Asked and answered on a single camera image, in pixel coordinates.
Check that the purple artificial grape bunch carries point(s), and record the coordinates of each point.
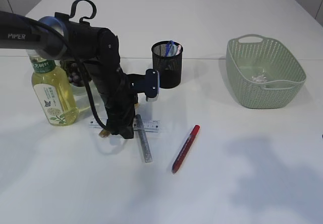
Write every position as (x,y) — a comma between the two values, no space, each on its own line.
(72,70)

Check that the green wavy glass bowl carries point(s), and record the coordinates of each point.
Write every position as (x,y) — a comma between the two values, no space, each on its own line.
(79,91)

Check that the silver glitter pen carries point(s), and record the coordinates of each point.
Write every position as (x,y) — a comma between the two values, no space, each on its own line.
(143,140)

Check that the red glitter pen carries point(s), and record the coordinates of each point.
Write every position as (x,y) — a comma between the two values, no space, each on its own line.
(185,148)

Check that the black mesh pen holder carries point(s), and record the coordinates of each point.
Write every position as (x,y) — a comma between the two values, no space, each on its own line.
(169,68)

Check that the yellow tea bottle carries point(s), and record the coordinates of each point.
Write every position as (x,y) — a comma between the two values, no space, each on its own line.
(53,90)

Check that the green woven plastic basket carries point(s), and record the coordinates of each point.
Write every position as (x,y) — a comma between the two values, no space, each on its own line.
(285,75)

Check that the clear plastic sheet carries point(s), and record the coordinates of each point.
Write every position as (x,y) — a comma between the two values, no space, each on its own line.
(259,75)

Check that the pink scissors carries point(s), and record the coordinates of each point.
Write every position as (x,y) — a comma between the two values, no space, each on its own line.
(179,49)

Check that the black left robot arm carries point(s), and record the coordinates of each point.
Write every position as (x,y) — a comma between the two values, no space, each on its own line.
(96,52)

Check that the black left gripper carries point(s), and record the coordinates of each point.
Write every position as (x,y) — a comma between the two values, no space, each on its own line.
(120,117)

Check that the clear plastic ruler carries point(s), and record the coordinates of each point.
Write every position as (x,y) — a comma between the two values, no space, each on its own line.
(146,125)

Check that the gold glitter pen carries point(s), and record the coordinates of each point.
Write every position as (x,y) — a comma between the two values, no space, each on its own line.
(104,133)

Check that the blue scissors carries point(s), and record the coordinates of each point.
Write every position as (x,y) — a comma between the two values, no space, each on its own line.
(171,49)

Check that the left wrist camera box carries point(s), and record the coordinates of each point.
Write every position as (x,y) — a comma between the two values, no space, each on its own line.
(147,84)

